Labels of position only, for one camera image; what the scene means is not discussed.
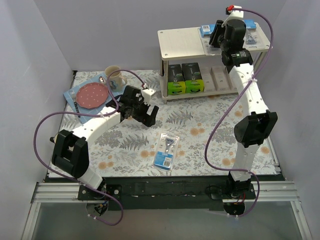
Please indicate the black green Gillette Labs box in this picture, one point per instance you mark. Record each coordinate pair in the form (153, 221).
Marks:
(176, 83)

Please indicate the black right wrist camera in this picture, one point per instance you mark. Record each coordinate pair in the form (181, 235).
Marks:
(235, 30)

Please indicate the beige ceramic mug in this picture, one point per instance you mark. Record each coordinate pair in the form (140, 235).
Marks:
(116, 80)

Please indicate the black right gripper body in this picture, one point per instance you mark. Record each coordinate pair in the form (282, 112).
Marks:
(216, 35)

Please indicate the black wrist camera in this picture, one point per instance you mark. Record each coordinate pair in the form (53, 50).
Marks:
(131, 95)
(235, 30)

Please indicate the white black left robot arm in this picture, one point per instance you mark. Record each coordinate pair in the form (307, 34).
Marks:
(71, 148)

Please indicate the white Harry's box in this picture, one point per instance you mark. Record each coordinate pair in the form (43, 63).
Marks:
(207, 79)
(231, 83)
(219, 78)

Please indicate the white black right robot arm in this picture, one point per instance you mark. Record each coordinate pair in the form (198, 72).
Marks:
(258, 121)

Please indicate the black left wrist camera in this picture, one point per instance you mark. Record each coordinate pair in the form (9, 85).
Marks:
(131, 95)

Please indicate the clear blue razor blister pack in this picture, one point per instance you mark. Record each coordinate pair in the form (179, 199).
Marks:
(166, 151)

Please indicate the cream enamel cup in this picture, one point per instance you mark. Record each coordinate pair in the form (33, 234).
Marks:
(55, 139)

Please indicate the pink dotted plate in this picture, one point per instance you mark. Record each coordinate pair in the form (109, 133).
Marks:
(92, 95)

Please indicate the silver fork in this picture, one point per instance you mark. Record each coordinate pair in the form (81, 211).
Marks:
(73, 97)

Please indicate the blue checked cloth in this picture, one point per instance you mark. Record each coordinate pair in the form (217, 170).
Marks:
(77, 87)

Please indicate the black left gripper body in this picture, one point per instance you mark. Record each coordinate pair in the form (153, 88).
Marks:
(144, 111)

